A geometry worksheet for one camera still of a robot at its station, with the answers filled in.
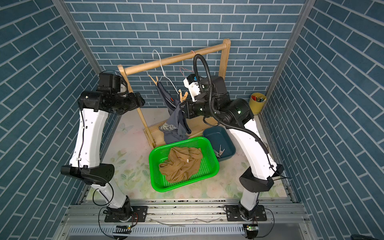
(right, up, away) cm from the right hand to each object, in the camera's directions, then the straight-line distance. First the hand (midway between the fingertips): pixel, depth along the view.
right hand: (182, 106), depth 58 cm
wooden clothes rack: (+5, -11, +49) cm, 51 cm away
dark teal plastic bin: (+20, -16, +46) cm, 53 cm away
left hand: (-21, +3, +14) cm, 26 cm away
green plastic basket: (+12, -33, +33) cm, 49 cm away
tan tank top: (-3, -31, +27) cm, 41 cm away
